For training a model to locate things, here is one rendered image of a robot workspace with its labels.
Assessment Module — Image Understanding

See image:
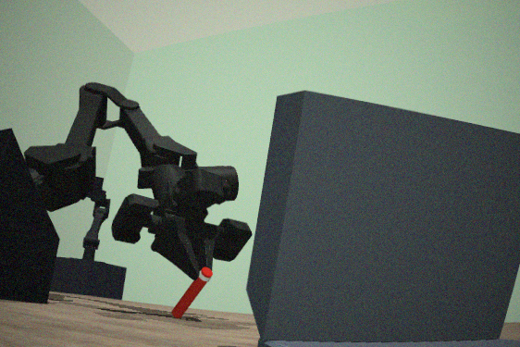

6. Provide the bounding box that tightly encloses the red peg with white band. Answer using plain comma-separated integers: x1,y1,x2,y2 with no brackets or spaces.
171,267,213,318

